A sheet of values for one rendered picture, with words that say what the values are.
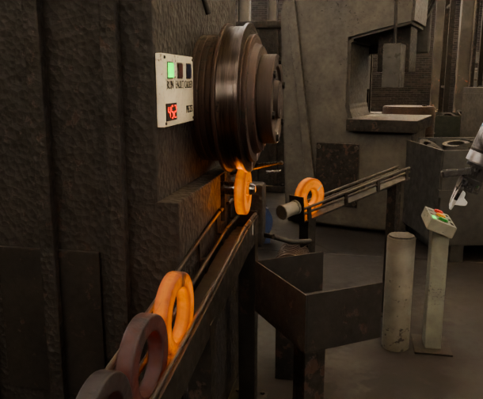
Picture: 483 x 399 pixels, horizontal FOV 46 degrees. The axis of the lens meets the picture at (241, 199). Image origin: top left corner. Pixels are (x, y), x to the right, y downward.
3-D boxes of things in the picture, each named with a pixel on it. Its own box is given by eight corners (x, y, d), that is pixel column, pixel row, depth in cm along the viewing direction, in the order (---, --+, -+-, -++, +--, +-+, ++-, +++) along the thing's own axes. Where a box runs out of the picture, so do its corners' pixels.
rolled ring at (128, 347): (164, 294, 111) (148, 294, 112) (126, 353, 95) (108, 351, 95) (172, 372, 118) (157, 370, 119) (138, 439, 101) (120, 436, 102)
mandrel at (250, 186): (207, 184, 195) (205, 195, 193) (204, 177, 191) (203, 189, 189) (256, 186, 192) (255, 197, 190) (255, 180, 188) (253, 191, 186)
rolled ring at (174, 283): (160, 324, 111) (144, 322, 111) (177, 375, 123) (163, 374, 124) (185, 254, 124) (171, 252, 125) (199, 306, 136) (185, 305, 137)
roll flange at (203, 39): (217, 25, 202) (220, 156, 215) (176, 20, 158) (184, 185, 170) (245, 24, 200) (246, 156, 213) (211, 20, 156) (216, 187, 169)
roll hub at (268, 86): (269, 53, 192) (269, 135, 199) (255, 55, 166) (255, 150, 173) (286, 53, 191) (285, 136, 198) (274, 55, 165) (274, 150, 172)
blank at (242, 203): (232, 184, 180) (242, 184, 179) (241, 159, 192) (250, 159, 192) (235, 223, 188) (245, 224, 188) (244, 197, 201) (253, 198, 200)
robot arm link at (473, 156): (472, 150, 226) (468, 147, 235) (466, 161, 227) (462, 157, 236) (494, 158, 225) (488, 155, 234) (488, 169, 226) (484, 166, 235)
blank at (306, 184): (303, 222, 237) (309, 223, 235) (288, 195, 229) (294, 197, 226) (322, 195, 244) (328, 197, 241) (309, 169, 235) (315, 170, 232)
